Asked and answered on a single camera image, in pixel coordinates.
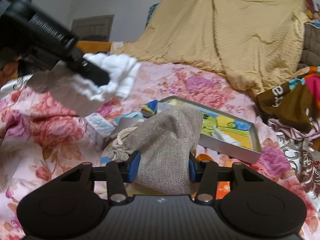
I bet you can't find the white blue baby cloth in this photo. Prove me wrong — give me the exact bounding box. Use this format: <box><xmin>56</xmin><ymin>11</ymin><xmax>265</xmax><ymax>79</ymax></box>
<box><xmin>26</xmin><ymin>52</ymin><xmax>143</xmax><ymax>118</ymax></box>

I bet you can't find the grey linen drawstring pouch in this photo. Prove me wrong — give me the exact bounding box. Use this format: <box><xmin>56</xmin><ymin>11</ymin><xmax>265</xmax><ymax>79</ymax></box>
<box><xmin>103</xmin><ymin>106</ymin><xmax>203</xmax><ymax>194</ymax></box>

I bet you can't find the white blue carton box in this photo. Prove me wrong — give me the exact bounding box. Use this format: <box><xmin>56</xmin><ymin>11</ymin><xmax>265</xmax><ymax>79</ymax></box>
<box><xmin>84</xmin><ymin>113</ymin><xmax>115</xmax><ymax>151</ymax></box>

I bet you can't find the brown colourful printed cloth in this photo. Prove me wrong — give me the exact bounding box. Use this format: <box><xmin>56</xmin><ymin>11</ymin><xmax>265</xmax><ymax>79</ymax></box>
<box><xmin>256</xmin><ymin>67</ymin><xmax>319</xmax><ymax>133</ymax></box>

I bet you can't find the wooden bed frame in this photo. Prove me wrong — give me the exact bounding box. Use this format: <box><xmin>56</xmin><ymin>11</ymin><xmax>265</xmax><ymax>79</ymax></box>
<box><xmin>76</xmin><ymin>41</ymin><xmax>112</xmax><ymax>54</ymax></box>

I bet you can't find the white face mask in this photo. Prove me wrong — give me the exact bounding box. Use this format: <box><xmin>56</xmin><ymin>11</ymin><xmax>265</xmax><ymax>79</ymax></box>
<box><xmin>212</xmin><ymin>126</ymin><xmax>241</xmax><ymax>146</ymax></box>

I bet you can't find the colourful wall poster right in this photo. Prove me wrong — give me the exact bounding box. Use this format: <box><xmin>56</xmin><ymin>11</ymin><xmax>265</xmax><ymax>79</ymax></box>
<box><xmin>305</xmin><ymin>0</ymin><xmax>320</xmax><ymax>28</ymax></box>

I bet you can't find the teal white tissue pack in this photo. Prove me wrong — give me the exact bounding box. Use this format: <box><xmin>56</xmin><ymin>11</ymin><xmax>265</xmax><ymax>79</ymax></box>
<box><xmin>112</xmin><ymin>111</ymin><xmax>144</xmax><ymax>126</ymax></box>

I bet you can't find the silver patterned bed sheet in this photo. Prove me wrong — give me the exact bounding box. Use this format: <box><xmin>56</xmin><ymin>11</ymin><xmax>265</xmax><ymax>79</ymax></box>
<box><xmin>276</xmin><ymin>131</ymin><xmax>319</xmax><ymax>209</ymax></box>

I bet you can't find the pink floral quilt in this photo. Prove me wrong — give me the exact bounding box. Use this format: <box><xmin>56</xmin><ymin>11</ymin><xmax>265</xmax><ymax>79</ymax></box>
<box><xmin>1</xmin><ymin>63</ymin><xmax>319</xmax><ymax>239</ymax></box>

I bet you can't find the grey door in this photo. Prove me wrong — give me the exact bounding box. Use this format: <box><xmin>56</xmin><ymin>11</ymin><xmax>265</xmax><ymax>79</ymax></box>
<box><xmin>72</xmin><ymin>15</ymin><xmax>114</xmax><ymax>42</ymax></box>

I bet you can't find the tan dotted blanket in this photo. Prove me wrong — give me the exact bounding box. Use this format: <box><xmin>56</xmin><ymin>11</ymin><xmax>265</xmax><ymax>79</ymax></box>
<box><xmin>117</xmin><ymin>0</ymin><xmax>308</xmax><ymax>95</ymax></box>

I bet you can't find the brown quilted jacket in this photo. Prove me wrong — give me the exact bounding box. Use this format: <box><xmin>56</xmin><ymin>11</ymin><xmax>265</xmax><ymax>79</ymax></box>
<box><xmin>297</xmin><ymin>23</ymin><xmax>320</xmax><ymax>69</ymax></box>

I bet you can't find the orange white medicine box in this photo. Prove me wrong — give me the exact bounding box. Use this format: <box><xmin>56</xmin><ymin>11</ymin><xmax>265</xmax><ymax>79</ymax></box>
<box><xmin>196</xmin><ymin>153</ymin><xmax>231</xmax><ymax>200</ymax></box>

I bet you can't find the green wall poster left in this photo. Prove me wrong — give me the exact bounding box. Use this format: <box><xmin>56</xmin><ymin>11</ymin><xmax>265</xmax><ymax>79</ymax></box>
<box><xmin>146</xmin><ymin>3</ymin><xmax>159</xmax><ymax>27</ymax></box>

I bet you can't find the pink garment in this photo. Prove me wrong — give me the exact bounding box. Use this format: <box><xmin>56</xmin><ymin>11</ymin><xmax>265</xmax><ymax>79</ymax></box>
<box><xmin>267</xmin><ymin>118</ymin><xmax>319</xmax><ymax>141</ymax></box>

